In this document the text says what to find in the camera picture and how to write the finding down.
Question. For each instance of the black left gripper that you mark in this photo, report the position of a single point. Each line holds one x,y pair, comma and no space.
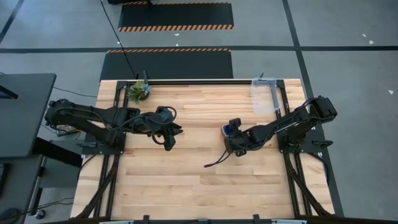
155,123

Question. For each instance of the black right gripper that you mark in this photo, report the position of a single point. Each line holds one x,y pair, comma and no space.
239,141

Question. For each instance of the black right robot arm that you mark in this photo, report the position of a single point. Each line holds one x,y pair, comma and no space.
295,123

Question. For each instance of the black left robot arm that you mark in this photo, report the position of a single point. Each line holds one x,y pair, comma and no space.
81,113

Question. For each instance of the clear plastic basket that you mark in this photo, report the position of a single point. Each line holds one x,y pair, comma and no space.
262,99

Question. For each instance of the potted green succulent plant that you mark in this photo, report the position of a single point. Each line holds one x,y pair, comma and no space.
139,90

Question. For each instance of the black hazard-striped floor mat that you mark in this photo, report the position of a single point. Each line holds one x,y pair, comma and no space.
175,15
169,65

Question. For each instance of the black caster wheel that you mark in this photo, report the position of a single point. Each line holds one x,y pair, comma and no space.
40,214

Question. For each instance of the black desk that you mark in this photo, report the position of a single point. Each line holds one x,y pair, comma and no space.
18,93

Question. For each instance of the black aluminium table frame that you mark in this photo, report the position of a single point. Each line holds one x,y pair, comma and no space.
202,82

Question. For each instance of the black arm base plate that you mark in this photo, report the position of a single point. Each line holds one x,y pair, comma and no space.
323,143
99,151

